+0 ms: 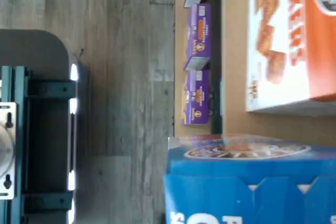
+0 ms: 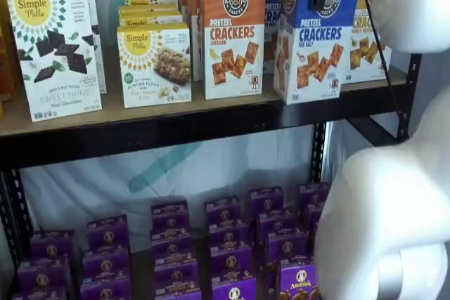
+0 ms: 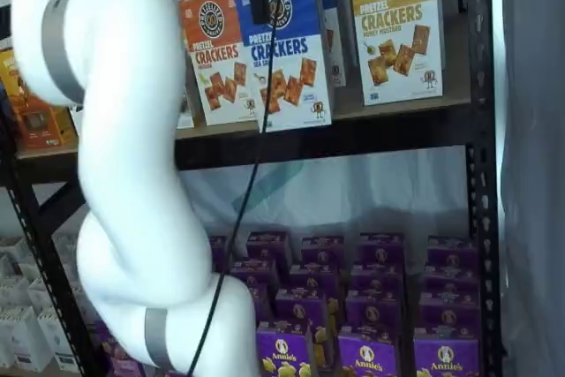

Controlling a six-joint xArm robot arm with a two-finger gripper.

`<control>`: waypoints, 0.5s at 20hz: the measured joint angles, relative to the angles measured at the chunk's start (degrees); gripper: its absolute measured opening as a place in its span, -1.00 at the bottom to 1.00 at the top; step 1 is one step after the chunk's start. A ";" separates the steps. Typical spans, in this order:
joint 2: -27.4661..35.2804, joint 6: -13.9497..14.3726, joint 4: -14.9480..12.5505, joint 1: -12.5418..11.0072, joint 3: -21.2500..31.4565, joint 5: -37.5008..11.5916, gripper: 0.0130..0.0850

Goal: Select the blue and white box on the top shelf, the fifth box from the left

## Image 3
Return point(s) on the black metal shelf rack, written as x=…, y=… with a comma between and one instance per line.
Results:
x=309, y=138

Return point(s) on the translucent white plastic sheet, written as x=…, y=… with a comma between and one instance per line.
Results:
x=353, y=191

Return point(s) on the orange pretzel crackers box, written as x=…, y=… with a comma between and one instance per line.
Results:
x=212, y=63

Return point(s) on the white paper carton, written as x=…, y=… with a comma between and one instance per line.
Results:
x=59, y=341
x=44, y=295
x=22, y=341
x=13, y=291

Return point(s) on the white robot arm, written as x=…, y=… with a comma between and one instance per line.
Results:
x=128, y=130

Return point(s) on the gold pretzel crackers box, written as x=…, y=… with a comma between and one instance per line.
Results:
x=397, y=55

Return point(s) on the brown shelf board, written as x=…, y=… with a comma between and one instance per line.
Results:
x=397, y=110

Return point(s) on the orange brown snack box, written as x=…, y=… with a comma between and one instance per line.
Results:
x=35, y=125

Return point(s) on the purple Annie's snack box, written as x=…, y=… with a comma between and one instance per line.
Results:
x=448, y=315
x=322, y=253
x=375, y=282
x=300, y=306
x=373, y=311
x=218, y=251
x=269, y=246
x=284, y=350
x=381, y=251
x=368, y=355
x=119, y=359
x=253, y=273
x=446, y=359
x=450, y=280
x=313, y=280
x=452, y=251

